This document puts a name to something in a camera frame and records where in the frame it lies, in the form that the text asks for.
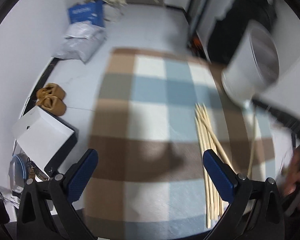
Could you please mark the blue round appliance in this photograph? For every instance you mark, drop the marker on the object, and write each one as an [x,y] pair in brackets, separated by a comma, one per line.
[17,174]

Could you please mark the grey cylindrical utensil holder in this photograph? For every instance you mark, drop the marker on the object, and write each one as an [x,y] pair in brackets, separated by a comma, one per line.
[254,66]

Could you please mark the white plastic mailer bag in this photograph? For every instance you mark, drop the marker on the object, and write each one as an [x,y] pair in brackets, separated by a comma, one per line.
[82,30]

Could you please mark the white cardboard box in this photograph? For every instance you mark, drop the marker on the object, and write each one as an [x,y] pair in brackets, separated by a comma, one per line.
[46,140]

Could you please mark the blue cardboard box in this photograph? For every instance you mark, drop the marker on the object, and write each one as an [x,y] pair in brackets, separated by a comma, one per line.
[92,11]

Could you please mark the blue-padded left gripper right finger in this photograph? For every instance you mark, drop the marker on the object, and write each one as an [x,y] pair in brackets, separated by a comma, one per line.
[254,210]

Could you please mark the black backpack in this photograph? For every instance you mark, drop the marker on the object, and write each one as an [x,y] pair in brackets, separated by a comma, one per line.
[227,33]

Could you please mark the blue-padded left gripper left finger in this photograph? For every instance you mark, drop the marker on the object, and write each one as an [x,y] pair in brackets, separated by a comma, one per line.
[34,217]

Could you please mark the grey plastic mailer bag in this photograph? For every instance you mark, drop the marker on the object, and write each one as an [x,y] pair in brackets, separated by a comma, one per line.
[79,48]

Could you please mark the checkered blue brown tablecloth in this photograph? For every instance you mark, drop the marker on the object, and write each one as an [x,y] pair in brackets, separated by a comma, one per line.
[149,182]

